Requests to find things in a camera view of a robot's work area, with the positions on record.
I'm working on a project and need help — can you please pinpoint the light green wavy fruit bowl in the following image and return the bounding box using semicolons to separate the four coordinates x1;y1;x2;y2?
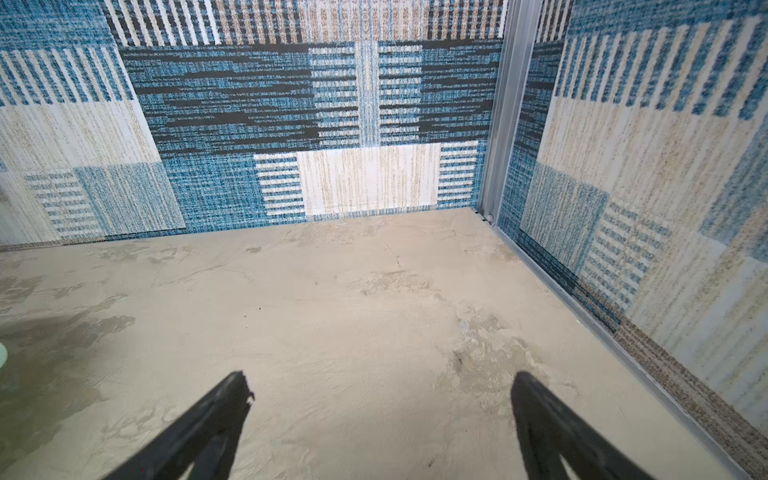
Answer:
0;343;8;368

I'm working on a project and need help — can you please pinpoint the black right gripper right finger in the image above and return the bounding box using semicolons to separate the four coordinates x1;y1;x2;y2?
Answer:
510;371;651;479

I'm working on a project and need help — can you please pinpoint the aluminium corner post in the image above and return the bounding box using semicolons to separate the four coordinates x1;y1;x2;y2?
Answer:
477;0;542;226

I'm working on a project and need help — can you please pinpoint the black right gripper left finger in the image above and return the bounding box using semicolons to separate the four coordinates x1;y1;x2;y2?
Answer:
106;371;254;479

